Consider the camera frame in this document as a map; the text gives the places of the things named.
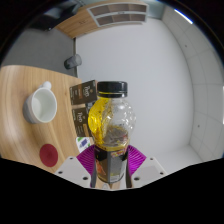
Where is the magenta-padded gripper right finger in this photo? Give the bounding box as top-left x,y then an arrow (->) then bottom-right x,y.
125,144 -> 168,190

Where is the dark brown carton box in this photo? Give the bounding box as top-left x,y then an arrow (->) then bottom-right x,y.
71,106 -> 93,138
68,79 -> 99,107

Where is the clear black-capped drink bottle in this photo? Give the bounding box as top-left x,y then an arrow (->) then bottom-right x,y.
87,80 -> 137,185

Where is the grey waste bin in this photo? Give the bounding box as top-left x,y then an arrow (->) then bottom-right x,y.
63,53 -> 83,71

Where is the white ceramic cup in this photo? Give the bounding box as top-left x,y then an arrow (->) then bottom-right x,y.
22,80 -> 59,125

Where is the flat round red coaster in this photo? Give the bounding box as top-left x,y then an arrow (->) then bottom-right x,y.
38,143 -> 61,168

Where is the long ceiling light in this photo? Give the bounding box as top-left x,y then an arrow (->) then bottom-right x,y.
173,8 -> 195,26

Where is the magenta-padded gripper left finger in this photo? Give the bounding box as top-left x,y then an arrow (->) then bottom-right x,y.
54,144 -> 98,190

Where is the small white printed packet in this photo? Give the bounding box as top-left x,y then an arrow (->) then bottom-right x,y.
75,135 -> 92,152

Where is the wooden door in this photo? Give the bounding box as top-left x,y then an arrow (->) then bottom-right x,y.
54,0 -> 150,40

